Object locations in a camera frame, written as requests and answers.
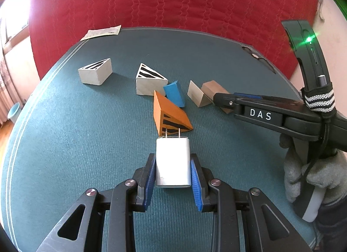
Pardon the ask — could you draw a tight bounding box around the orange striped wedge block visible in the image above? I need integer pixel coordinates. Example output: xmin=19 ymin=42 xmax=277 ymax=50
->
xmin=153 ymin=90 xmax=193 ymax=136

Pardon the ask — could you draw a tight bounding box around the white striped wedge block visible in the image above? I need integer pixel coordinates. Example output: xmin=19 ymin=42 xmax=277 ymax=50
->
xmin=78 ymin=58 xmax=113 ymax=86
xmin=136 ymin=63 xmax=169 ymax=96

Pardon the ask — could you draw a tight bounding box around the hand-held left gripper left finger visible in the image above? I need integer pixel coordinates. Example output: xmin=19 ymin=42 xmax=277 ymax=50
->
xmin=35 ymin=153 xmax=157 ymax=252

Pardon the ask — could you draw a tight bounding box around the light blue bucket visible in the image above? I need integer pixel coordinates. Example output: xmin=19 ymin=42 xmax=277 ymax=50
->
xmin=8 ymin=102 xmax=22 ymax=124

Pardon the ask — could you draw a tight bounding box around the plain beige wedge block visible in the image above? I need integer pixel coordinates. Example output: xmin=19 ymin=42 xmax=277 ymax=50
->
xmin=187 ymin=80 xmax=214 ymax=108

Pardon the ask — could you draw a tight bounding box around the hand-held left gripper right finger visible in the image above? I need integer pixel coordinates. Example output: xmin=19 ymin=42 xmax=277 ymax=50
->
xmin=190 ymin=153 xmax=315 ymax=252

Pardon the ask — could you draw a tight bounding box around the red quilted blanket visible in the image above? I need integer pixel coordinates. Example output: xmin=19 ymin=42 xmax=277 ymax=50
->
xmin=28 ymin=0 xmax=320 ymax=92

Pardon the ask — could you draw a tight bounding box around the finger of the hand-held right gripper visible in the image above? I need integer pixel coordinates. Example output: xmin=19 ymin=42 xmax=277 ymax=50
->
xmin=213 ymin=92 xmax=244 ymax=113
xmin=233 ymin=93 xmax=305 ymax=104

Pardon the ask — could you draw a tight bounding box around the patterned curtain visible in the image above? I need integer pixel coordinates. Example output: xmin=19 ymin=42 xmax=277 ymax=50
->
xmin=0 ymin=19 xmax=36 ymax=125

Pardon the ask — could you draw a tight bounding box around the brown wooden wedge block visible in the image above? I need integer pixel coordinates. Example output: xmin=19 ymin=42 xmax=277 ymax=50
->
xmin=201 ymin=81 xmax=234 ymax=114

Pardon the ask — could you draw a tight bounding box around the blue wedge block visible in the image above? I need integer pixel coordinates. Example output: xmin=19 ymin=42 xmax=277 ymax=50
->
xmin=163 ymin=80 xmax=186 ymax=108

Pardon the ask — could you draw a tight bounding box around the person's right forearm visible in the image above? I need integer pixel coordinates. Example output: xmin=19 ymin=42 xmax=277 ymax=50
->
xmin=314 ymin=196 xmax=347 ymax=252

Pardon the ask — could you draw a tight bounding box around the paper packet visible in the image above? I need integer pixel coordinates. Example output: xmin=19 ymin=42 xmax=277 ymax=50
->
xmin=80 ymin=25 xmax=122 ymax=41

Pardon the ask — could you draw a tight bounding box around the white power adapter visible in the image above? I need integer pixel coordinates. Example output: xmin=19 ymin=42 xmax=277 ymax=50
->
xmin=155 ymin=128 xmax=192 ymax=189

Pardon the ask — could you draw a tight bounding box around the person's right hand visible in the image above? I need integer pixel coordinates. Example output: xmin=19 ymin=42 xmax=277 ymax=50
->
xmin=279 ymin=133 xmax=347 ymax=204

